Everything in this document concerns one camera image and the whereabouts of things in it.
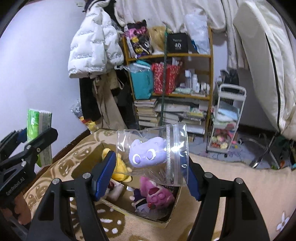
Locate stack of books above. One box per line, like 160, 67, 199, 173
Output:
134, 97, 209, 135

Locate blonde wig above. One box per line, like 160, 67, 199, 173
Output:
148, 26, 166, 54

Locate pink rabbit plush toy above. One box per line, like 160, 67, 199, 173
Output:
139, 176, 175, 209

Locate yellow dog plush toy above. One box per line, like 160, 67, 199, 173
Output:
111, 153, 132, 183

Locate clear plastic bag on shelf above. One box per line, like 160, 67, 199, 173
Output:
184, 14, 210, 55

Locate beige hanging trousers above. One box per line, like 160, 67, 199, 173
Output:
92, 70, 126, 130

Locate white haired purple plush doll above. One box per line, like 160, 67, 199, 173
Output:
130, 188, 150, 215

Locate white puffer jacket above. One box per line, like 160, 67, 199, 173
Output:
68, 1, 124, 78

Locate white fluffy black plush keychain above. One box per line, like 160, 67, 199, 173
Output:
105, 179, 125, 201

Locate white rolling cart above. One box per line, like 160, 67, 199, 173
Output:
206, 83, 247, 157

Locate person's left hand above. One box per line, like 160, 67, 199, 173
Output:
1, 193, 31, 225

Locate cream duvet with black zipper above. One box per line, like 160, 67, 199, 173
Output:
233, 1, 295, 140

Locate cardboard box printed front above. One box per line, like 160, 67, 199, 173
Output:
71, 143, 180, 228

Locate black hanging garment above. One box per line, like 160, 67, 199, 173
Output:
79, 77, 101, 121

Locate white hanging curtain cloth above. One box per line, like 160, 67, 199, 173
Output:
114, 0, 231, 33

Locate wooden bookshelf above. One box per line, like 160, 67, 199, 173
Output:
121, 26, 215, 142

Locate teal bag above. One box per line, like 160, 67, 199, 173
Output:
130, 60, 154, 100

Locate red patterned gift bag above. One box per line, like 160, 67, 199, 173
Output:
151, 62, 182, 95

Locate green tissue pack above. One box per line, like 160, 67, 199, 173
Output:
26, 108, 53, 168

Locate anime print bag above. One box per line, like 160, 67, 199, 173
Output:
124, 20, 152, 59

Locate purple plush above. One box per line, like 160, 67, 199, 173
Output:
114, 123, 189, 186

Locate green pole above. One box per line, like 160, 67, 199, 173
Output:
159, 26, 168, 126

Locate black box with 40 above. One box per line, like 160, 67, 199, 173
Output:
167, 33, 188, 53

